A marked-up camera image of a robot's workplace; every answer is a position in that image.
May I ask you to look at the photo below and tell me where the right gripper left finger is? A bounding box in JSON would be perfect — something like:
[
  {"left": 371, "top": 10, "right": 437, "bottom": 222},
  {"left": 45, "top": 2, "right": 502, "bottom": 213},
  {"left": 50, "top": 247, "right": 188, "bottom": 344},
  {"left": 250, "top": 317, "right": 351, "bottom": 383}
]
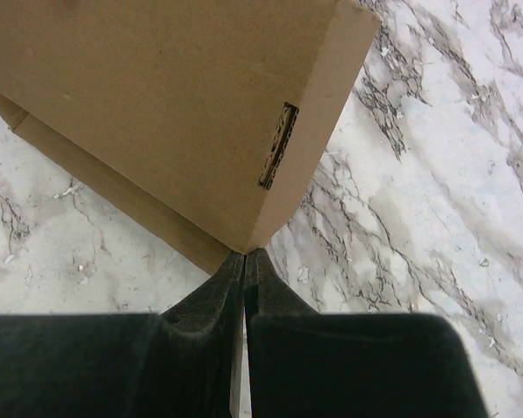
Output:
[{"left": 0, "top": 253, "right": 245, "bottom": 417}]

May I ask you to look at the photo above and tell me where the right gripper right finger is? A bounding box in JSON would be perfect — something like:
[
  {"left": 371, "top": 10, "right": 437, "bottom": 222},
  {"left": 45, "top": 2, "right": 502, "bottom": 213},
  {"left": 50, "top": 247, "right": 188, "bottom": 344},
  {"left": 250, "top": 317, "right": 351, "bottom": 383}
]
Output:
[{"left": 244, "top": 249, "right": 487, "bottom": 417}]

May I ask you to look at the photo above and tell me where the cardboard box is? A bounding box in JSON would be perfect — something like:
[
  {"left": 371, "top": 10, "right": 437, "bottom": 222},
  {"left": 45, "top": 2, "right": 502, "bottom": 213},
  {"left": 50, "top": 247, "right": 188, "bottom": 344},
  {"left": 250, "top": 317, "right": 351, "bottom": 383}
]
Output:
[{"left": 0, "top": 1, "right": 380, "bottom": 273}]

